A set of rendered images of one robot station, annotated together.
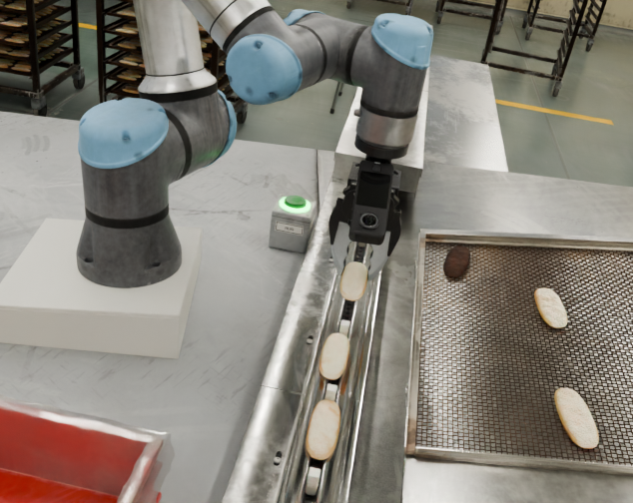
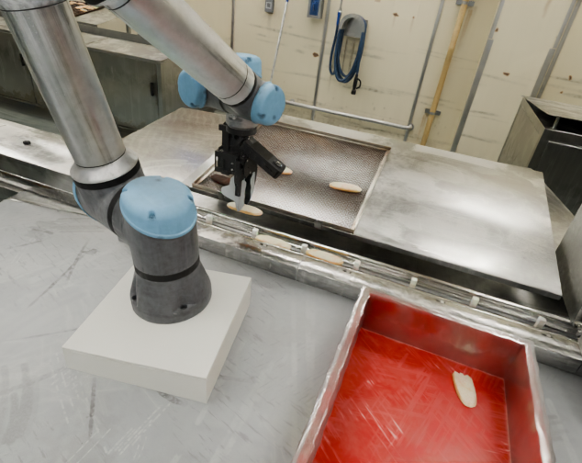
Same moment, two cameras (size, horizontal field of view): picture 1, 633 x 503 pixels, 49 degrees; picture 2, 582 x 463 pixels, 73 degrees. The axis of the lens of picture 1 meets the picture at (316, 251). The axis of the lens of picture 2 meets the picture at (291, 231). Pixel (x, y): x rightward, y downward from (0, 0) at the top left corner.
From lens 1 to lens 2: 0.95 m
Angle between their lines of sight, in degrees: 64
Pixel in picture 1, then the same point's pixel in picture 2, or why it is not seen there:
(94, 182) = (183, 246)
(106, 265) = (202, 295)
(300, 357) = (277, 251)
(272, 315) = (218, 261)
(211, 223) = (90, 267)
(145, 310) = (242, 291)
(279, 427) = (328, 267)
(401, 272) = not seen: hidden behind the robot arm
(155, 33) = (105, 127)
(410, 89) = not seen: hidden behind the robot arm
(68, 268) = (169, 329)
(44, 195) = not seen: outside the picture
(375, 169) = (251, 141)
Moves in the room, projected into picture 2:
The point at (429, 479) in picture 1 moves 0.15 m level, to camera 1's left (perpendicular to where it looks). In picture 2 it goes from (367, 231) to (359, 260)
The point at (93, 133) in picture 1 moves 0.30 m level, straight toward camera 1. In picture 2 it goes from (176, 211) to (360, 224)
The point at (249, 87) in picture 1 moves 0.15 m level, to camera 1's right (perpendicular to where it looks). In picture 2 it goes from (274, 115) to (296, 99)
